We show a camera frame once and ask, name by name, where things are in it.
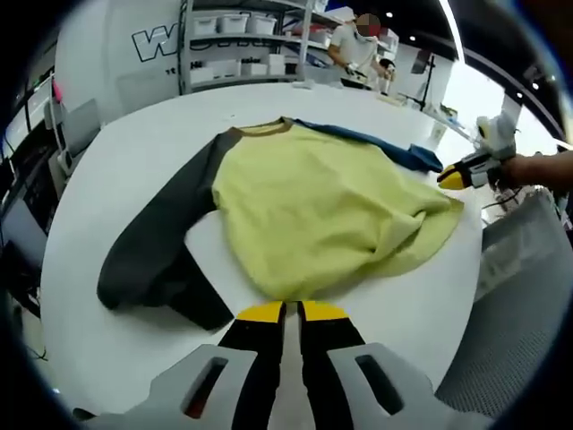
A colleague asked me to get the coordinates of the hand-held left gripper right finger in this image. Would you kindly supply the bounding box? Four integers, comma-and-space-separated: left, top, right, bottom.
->
296, 300, 439, 430

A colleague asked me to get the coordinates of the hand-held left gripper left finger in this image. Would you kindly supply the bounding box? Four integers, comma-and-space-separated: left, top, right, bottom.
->
150, 300, 288, 430

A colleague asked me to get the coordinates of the dark template sheet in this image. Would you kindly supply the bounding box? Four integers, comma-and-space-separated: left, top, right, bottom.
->
154, 244, 235, 332

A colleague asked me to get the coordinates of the yellow garment with grey blue sleeves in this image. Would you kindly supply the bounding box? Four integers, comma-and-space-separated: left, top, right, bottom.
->
96, 115, 466, 311

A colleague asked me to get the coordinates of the black monitor on tripod stand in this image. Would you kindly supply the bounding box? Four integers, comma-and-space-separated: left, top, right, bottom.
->
410, 48, 439, 111

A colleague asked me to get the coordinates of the long ceiling light strip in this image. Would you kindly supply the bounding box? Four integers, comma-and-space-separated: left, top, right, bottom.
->
437, 0, 466, 64

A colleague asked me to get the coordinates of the grey mesh office chair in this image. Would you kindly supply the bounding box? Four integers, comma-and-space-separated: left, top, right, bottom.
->
436, 190, 573, 420

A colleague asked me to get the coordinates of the grey metal shelf rack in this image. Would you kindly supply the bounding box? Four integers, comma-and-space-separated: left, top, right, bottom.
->
177, 0, 314, 95
304, 0, 399, 68

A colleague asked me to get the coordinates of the group of white storage bins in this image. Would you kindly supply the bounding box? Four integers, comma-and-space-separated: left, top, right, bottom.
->
190, 13, 287, 84

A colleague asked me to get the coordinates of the grey chair with solid back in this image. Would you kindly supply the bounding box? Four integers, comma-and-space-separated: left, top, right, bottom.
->
56, 98, 103, 175

